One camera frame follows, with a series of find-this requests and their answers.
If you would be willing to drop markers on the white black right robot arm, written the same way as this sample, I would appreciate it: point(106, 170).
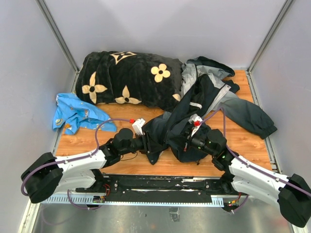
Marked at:
point(290, 194)

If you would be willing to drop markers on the aluminium front rail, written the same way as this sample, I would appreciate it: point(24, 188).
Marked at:
point(94, 200)

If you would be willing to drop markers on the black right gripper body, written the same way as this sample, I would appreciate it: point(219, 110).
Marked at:
point(198, 141)

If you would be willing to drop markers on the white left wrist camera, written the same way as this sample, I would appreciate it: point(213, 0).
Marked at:
point(137, 126)

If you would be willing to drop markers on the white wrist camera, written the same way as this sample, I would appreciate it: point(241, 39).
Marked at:
point(195, 121)
point(137, 126)

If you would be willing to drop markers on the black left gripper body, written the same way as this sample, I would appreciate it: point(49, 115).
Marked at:
point(144, 145)

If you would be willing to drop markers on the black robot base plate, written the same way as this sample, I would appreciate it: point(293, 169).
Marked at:
point(159, 189)

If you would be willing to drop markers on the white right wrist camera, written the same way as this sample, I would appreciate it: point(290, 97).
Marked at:
point(195, 121)

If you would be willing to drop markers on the dark grey zip jacket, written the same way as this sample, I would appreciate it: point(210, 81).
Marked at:
point(204, 91)

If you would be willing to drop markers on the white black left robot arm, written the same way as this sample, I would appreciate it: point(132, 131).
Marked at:
point(48, 174)

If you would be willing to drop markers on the right rear aluminium frame post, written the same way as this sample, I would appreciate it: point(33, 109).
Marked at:
point(271, 32)

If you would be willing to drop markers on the blue patterned cloth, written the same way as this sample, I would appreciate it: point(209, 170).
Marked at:
point(73, 114)

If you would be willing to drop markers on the aluminium frame post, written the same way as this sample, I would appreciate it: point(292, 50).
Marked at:
point(57, 34)
point(271, 32)

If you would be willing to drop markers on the left rear aluminium frame post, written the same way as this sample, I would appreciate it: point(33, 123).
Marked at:
point(57, 34)

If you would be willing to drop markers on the black blanket with cream flowers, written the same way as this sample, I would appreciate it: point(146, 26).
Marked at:
point(130, 77)

